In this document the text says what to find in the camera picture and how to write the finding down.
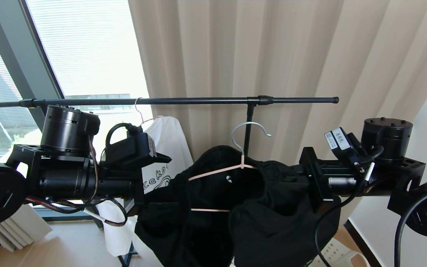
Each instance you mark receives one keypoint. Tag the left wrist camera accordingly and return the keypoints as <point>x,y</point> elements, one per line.
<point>132,150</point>

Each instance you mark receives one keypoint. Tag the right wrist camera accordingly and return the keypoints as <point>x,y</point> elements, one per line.
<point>341,142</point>

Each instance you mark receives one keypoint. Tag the white laundry basket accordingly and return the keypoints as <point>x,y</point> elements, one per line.
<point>339,256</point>

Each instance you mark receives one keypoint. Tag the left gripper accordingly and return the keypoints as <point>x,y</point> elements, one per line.
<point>72,181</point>

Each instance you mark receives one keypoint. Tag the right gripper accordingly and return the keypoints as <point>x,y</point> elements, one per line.
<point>332,181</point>

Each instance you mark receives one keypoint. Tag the black shorts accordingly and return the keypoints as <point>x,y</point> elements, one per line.
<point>272,230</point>

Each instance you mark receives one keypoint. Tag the black clothes rack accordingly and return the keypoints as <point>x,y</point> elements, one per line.
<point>198,100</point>

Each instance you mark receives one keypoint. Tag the window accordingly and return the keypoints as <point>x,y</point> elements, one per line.
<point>87,48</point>

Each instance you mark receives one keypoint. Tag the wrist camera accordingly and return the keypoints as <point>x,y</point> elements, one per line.
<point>341,142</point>
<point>132,150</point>

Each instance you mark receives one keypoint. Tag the beige curtain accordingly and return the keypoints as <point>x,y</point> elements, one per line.
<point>272,48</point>
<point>20,226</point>

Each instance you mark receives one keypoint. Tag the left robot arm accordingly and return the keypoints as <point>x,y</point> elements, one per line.
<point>65,129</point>

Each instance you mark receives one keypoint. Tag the pink clothes hanger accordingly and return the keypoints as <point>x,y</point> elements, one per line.
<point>139,113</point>
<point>217,171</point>

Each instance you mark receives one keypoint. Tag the white printed T-shirt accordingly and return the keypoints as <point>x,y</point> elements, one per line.
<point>169,148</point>

